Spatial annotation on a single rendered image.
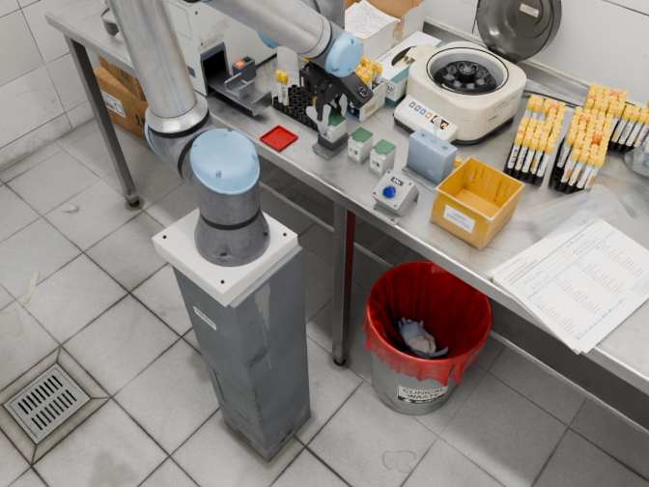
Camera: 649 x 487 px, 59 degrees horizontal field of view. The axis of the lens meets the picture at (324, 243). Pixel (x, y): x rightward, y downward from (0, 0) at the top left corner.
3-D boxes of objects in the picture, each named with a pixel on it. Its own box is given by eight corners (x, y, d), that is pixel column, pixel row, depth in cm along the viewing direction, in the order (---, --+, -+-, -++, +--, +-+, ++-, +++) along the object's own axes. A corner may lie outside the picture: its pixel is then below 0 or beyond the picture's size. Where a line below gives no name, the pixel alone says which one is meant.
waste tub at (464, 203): (428, 220, 126) (434, 187, 118) (462, 187, 132) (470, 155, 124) (481, 252, 120) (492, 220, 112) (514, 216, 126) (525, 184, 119)
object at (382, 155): (368, 170, 136) (370, 148, 131) (380, 159, 138) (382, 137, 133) (381, 178, 134) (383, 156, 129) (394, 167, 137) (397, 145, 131)
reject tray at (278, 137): (259, 140, 143) (259, 137, 142) (278, 127, 146) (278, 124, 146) (279, 152, 140) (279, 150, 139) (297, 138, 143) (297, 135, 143)
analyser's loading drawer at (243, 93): (200, 84, 154) (196, 68, 150) (218, 73, 157) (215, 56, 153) (254, 116, 146) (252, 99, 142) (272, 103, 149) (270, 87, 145)
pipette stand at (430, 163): (401, 171, 136) (406, 138, 128) (420, 157, 139) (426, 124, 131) (435, 193, 131) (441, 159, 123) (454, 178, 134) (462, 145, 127)
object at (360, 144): (347, 157, 139) (348, 135, 134) (359, 148, 141) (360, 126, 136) (359, 165, 137) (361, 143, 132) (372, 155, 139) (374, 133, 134)
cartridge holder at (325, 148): (312, 150, 141) (311, 138, 138) (336, 131, 145) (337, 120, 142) (328, 159, 138) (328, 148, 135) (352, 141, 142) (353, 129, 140)
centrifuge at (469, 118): (380, 114, 149) (383, 72, 140) (457, 71, 161) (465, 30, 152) (450, 162, 138) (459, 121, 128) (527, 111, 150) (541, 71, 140)
